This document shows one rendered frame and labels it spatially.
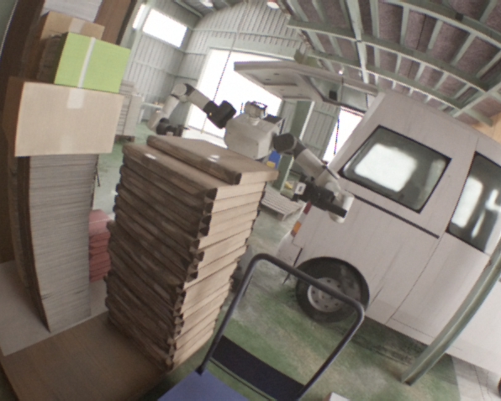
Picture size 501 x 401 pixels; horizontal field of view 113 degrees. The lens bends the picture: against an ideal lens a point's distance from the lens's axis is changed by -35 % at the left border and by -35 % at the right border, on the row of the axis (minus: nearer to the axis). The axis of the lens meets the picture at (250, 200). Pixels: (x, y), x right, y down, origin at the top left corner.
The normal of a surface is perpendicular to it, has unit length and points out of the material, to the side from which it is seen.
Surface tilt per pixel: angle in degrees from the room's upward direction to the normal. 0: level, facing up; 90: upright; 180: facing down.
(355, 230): 90
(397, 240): 90
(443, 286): 90
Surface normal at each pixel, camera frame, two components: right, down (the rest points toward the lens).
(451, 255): -0.46, 0.13
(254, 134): -0.18, -0.11
